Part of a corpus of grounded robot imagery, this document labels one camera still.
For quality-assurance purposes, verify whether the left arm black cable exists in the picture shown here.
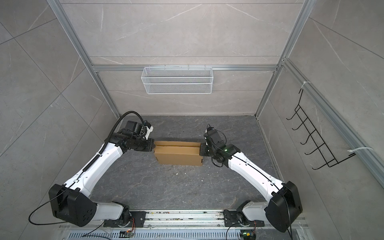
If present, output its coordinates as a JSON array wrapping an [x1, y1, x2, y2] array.
[[98, 110, 146, 154]]

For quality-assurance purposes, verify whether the white wire mesh basket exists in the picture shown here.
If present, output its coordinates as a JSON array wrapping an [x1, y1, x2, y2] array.
[[141, 67, 214, 95]]

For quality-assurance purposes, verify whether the brown cardboard box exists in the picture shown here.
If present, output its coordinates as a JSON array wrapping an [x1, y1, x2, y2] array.
[[154, 141, 203, 167]]

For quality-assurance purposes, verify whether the aluminium mounting rail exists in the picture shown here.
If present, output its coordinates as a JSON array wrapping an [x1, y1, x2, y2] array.
[[58, 208, 310, 231]]

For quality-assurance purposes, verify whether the white cable tie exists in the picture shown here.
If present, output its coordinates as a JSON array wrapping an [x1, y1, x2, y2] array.
[[347, 147, 374, 153]]

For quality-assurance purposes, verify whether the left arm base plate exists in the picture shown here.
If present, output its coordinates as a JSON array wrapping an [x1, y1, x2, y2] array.
[[103, 211, 147, 228]]

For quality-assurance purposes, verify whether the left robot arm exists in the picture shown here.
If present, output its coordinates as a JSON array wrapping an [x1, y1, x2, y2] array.
[[49, 121, 155, 227]]

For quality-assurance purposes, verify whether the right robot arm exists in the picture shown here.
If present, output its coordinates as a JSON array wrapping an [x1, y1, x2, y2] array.
[[202, 125, 303, 233]]

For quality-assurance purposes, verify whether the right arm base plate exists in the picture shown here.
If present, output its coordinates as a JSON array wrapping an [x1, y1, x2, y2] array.
[[223, 210, 265, 228]]

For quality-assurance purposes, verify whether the black wire hook rack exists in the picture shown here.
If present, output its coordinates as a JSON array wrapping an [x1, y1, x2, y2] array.
[[286, 89, 356, 171]]

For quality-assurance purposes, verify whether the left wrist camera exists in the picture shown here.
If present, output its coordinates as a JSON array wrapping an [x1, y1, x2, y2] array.
[[144, 126, 154, 140]]

